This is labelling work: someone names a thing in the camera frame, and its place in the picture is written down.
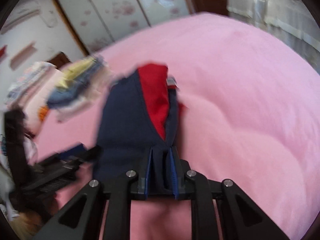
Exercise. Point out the pink pillow orange print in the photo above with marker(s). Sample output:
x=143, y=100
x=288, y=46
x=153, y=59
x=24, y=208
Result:
x=36, y=109

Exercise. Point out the yellow folded garment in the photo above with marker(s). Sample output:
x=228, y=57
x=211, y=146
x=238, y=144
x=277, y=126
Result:
x=75, y=70

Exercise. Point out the pink wall shelf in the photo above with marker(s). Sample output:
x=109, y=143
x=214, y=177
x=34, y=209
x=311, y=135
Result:
x=22, y=55

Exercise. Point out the blue folded denim jeans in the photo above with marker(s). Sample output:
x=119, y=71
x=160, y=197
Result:
x=63, y=97

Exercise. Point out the white pillow blue bag print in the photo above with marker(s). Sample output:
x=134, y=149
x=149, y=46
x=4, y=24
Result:
x=21, y=174

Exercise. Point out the white wall air conditioner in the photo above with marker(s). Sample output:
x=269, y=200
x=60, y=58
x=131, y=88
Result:
x=20, y=14

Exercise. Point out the red wall shelf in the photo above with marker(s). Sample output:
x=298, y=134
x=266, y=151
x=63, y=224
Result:
x=3, y=53

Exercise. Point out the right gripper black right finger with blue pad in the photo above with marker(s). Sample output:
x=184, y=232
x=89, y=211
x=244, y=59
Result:
x=220, y=210

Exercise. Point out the light pink folded garment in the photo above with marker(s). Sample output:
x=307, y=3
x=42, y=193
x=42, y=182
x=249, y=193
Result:
x=84, y=101

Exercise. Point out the floral folded quilt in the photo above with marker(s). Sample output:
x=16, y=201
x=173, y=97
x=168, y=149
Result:
x=30, y=77

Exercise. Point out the pink bed blanket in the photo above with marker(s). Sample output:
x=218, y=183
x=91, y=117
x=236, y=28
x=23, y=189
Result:
x=251, y=109

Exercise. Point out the navy red varsity jacket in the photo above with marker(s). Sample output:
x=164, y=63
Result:
x=138, y=129

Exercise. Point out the cream lace covered furniture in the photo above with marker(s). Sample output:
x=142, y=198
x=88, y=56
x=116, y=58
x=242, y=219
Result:
x=288, y=20

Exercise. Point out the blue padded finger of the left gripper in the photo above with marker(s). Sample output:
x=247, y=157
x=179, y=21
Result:
x=73, y=151

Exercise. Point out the dark wooden headboard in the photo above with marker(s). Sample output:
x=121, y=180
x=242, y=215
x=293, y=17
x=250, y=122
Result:
x=59, y=60

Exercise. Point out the floral sliding wardrobe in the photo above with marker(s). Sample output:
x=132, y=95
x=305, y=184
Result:
x=95, y=24

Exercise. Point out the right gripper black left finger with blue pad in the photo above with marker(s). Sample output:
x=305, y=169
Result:
x=100, y=210

